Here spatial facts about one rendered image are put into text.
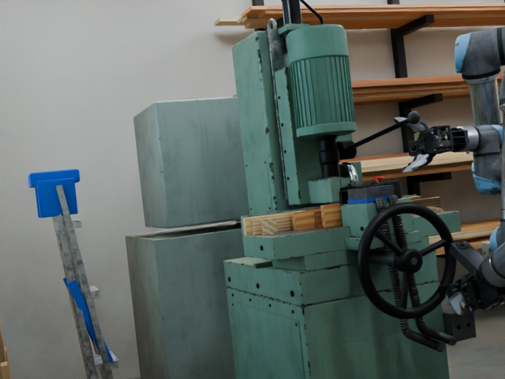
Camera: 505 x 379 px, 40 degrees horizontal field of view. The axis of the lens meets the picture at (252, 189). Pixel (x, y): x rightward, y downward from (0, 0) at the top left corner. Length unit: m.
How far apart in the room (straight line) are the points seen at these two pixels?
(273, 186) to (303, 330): 0.52
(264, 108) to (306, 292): 0.64
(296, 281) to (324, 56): 0.64
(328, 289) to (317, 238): 0.14
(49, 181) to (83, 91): 1.88
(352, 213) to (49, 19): 2.77
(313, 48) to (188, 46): 2.42
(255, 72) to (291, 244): 0.66
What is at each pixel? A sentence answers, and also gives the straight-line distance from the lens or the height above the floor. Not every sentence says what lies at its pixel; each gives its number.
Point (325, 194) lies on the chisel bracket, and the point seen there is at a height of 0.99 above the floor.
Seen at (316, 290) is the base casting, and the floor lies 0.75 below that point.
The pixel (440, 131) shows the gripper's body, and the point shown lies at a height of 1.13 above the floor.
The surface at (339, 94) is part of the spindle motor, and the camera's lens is 1.99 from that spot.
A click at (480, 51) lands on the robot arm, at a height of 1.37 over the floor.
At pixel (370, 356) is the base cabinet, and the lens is 1.95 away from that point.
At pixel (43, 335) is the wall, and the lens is 4.15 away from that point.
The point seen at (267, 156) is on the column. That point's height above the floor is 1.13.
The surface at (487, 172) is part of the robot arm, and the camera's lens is 2.10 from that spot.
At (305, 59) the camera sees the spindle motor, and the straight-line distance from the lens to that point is 2.00.
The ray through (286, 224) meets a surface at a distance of 1.96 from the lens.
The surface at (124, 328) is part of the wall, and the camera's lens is 4.20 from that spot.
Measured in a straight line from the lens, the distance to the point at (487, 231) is 4.63.
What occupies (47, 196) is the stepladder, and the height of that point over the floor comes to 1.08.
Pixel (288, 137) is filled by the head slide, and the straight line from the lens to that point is 2.12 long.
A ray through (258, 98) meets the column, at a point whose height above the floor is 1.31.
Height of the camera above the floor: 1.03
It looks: level
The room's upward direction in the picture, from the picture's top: 6 degrees counter-clockwise
